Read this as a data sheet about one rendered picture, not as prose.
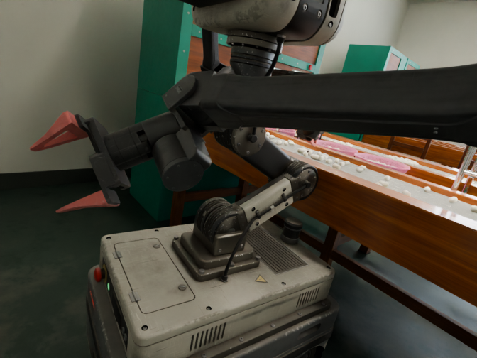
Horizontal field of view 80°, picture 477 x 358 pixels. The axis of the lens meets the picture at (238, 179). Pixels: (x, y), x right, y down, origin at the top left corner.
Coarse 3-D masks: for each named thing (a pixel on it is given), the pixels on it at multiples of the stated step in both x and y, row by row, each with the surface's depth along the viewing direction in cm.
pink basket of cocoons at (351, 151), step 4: (320, 140) 176; (320, 144) 177; (324, 144) 177; (328, 144) 178; (332, 144) 177; (336, 144) 177; (340, 144) 176; (332, 148) 153; (344, 148) 174; (352, 148) 169; (340, 152) 154; (344, 152) 154; (348, 152) 154; (352, 152) 155; (356, 152) 158
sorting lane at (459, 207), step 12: (276, 144) 149; (288, 144) 156; (348, 168) 125; (372, 180) 112; (384, 180) 116; (396, 180) 120; (420, 192) 108; (432, 192) 112; (432, 204) 96; (444, 204) 99; (456, 204) 102; (468, 204) 105; (468, 216) 91
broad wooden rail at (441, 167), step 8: (328, 136) 222; (336, 136) 217; (352, 144) 208; (360, 144) 204; (368, 144) 208; (384, 152) 192; (392, 152) 190; (416, 160) 178; (424, 160) 183; (440, 168) 169; (448, 168) 166; (464, 176) 160
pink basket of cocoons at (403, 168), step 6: (360, 156) 156; (366, 156) 158; (372, 156) 158; (378, 156) 158; (372, 162) 137; (384, 162) 156; (390, 162) 154; (396, 162) 152; (396, 168) 134; (402, 168) 134; (408, 168) 137
